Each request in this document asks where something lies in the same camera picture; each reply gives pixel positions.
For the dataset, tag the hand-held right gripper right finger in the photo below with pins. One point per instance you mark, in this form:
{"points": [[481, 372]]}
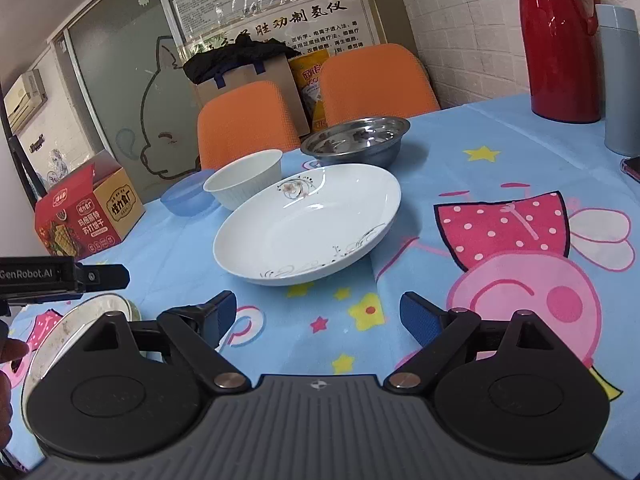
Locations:
{"points": [[417, 320]]}

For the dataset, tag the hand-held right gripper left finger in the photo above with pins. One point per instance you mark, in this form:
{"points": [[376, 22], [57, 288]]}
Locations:
{"points": [[227, 312]]}

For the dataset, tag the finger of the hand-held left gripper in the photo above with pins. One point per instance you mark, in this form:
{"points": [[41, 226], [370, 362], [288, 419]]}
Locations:
{"points": [[102, 277]]}

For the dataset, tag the white enamel plate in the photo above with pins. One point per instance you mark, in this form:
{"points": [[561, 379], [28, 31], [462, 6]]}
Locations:
{"points": [[55, 345]]}

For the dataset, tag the white floral print plate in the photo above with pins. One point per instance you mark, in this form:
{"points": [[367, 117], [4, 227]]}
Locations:
{"points": [[300, 230]]}

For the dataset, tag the blue plastic bowl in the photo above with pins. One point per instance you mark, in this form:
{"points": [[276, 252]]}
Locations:
{"points": [[185, 197]]}

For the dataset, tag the white ribbed bowl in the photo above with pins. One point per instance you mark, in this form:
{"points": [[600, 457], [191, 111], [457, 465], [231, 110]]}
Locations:
{"points": [[240, 180]]}

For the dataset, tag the stainless steel bowl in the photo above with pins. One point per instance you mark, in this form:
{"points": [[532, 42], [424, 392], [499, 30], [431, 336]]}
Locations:
{"points": [[350, 152]]}

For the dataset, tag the person's left hand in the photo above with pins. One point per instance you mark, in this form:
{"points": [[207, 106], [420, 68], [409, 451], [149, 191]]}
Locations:
{"points": [[12, 350]]}

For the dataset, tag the red printed carton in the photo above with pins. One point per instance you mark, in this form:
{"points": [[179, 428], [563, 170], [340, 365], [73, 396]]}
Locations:
{"points": [[75, 215]]}

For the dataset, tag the blue cartoon print tablecloth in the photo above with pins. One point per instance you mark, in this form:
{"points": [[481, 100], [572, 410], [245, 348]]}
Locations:
{"points": [[500, 160]]}

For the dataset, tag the white air conditioner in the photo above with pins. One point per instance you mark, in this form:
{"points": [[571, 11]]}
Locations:
{"points": [[25, 100]]}

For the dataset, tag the orange chair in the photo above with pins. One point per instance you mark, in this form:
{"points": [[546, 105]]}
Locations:
{"points": [[375, 85], [240, 120]]}

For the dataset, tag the frosted glass door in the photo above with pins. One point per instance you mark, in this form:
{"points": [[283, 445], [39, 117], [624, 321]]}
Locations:
{"points": [[110, 60]]}

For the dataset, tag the yellow snack bag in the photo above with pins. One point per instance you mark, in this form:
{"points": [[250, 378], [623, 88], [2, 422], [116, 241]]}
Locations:
{"points": [[307, 82]]}

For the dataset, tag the brown cardboard box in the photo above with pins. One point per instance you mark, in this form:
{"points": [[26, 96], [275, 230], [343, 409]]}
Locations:
{"points": [[275, 72]]}

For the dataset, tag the black cloth bag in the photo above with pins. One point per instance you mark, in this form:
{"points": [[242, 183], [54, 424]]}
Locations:
{"points": [[235, 57]]}

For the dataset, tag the dark smartphone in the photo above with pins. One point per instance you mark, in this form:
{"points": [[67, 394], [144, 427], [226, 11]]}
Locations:
{"points": [[633, 168]]}

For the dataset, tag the red thermos jug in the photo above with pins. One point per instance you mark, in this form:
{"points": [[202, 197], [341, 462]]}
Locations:
{"points": [[560, 50]]}

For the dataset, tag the grey-blue vacuum flask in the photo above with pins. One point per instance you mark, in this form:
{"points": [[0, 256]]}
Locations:
{"points": [[622, 85]]}

